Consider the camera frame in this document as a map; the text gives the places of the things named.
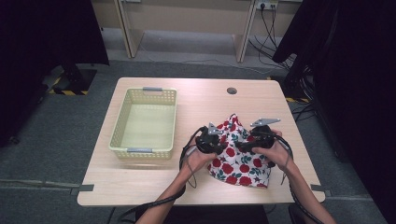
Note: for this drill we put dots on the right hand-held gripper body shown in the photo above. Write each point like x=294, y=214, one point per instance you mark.
x=263, y=138

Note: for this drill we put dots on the grey round table grommet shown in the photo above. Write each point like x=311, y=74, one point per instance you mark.
x=231, y=90

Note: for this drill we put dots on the black curtain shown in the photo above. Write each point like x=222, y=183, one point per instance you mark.
x=37, y=46
x=358, y=77

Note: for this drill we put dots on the person's dark clothing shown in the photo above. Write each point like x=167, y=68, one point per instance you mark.
x=218, y=216

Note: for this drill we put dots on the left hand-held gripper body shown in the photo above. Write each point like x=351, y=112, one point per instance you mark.
x=207, y=143

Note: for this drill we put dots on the white wall socket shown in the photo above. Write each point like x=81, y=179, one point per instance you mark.
x=266, y=4

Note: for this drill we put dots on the pale yellow plastic basket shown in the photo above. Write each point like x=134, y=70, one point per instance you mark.
x=146, y=124

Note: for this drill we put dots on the black stand base striped tape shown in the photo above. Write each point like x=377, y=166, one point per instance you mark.
x=76, y=81

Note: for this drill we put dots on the grey tape strip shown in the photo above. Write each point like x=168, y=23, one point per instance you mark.
x=84, y=188
x=322, y=189

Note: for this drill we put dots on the white red rose print shirt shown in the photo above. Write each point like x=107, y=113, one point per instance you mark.
x=239, y=168

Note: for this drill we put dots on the beige wooden desk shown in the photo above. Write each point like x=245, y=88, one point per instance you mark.
x=186, y=18

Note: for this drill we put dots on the person's left hand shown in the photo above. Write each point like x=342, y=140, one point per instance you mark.
x=196, y=160

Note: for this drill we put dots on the person's right hand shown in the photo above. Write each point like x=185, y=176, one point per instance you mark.
x=277, y=155

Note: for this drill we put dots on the yellow black floor tape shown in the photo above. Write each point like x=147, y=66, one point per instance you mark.
x=297, y=100

